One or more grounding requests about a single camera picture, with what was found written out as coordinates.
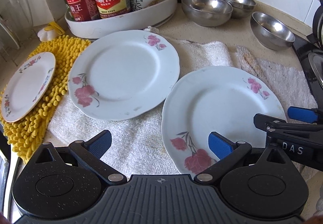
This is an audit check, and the large floral plate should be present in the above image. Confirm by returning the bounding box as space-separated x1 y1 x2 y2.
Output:
161 66 286 176
68 30 180 121

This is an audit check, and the white towel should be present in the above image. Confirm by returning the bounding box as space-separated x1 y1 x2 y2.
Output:
49 39 317 176

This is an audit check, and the small floral plate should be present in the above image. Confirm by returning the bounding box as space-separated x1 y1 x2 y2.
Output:
1 52 56 123

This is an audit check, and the white flower sink stopper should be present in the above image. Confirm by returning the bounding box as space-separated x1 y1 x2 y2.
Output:
37 21 65 42

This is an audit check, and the steel bowl back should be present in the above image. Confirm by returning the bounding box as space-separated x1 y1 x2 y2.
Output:
224 0 256 19

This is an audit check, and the glass pot lid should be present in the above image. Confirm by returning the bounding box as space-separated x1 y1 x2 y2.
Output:
1 0 33 49

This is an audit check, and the steel burner ring plate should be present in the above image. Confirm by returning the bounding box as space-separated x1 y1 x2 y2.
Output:
308 52 323 88

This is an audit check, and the steel bowl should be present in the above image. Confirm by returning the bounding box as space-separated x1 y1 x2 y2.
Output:
250 12 295 51
224 0 256 19
181 0 233 27

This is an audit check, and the black gas stove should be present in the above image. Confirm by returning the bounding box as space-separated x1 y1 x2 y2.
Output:
292 0 323 109

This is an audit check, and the yellow chenille mat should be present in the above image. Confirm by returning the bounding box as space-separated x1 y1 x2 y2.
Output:
1 35 91 163

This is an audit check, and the white rotating condiment tray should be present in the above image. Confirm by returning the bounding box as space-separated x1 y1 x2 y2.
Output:
65 0 177 39

